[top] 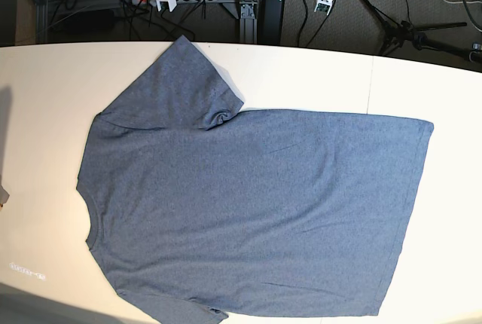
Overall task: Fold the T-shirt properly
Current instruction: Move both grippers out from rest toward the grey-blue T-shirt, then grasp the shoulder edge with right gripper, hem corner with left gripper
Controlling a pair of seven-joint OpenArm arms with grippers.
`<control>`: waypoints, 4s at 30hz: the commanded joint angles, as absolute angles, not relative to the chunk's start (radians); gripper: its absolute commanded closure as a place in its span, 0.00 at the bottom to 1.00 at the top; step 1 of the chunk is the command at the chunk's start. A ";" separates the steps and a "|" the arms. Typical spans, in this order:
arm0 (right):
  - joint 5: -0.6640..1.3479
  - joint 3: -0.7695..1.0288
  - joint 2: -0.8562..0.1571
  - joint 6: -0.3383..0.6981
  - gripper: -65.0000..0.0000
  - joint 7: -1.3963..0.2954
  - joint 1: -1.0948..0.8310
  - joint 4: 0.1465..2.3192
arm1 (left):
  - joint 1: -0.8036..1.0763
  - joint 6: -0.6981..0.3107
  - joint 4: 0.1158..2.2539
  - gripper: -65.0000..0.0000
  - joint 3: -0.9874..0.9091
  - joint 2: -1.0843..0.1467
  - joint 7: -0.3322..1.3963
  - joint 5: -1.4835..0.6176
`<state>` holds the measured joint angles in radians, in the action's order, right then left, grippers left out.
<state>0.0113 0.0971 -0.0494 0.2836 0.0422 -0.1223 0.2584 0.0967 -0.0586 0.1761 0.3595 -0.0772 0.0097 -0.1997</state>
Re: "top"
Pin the blue heathered T-shirt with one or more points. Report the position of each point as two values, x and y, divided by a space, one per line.
199 209

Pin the black power adapter brick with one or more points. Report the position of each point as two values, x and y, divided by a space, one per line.
270 22

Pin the black tripod stand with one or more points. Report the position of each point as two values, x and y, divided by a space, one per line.
395 34

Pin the grey object at table edge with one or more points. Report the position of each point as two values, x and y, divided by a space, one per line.
4 196

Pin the white label sticker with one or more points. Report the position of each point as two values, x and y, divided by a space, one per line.
26 271

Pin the aluminium frame post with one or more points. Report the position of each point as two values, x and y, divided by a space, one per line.
248 22

